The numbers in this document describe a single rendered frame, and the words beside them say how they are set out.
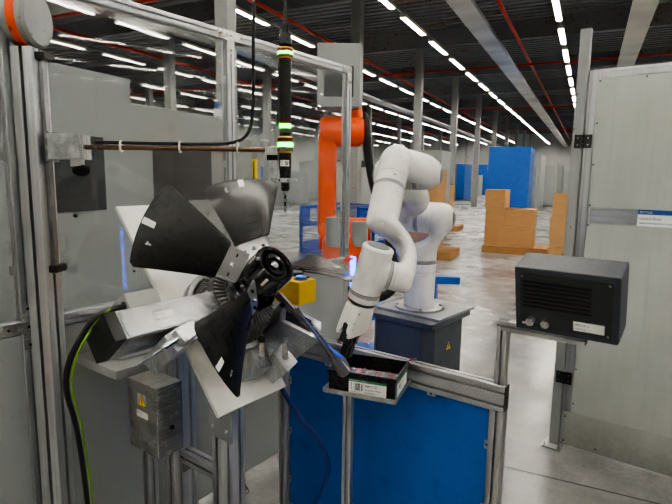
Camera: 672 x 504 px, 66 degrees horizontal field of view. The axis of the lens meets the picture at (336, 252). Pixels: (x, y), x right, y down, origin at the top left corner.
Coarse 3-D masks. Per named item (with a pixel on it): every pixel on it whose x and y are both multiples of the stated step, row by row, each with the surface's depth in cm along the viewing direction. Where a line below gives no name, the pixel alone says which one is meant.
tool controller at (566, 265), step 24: (528, 264) 140; (552, 264) 138; (576, 264) 136; (600, 264) 134; (624, 264) 132; (528, 288) 140; (552, 288) 136; (576, 288) 132; (600, 288) 129; (624, 288) 130; (528, 312) 143; (552, 312) 139; (576, 312) 135; (600, 312) 131; (624, 312) 134; (576, 336) 137; (600, 336) 133
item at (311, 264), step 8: (312, 256) 175; (296, 264) 162; (304, 264) 164; (312, 264) 165; (320, 264) 167; (328, 264) 170; (312, 272) 153; (320, 272) 156; (328, 272) 160; (336, 272) 163; (344, 272) 168
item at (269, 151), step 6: (270, 150) 146; (276, 150) 148; (270, 156) 146; (276, 156) 146; (276, 162) 146; (276, 168) 147; (276, 174) 147; (276, 180) 146; (282, 180) 145; (288, 180) 145; (294, 180) 146
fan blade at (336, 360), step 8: (296, 312) 143; (304, 320) 138; (312, 328) 138; (320, 336) 141; (328, 344) 144; (328, 352) 136; (336, 352) 150; (336, 360) 137; (336, 368) 133; (344, 368) 139; (344, 376) 135
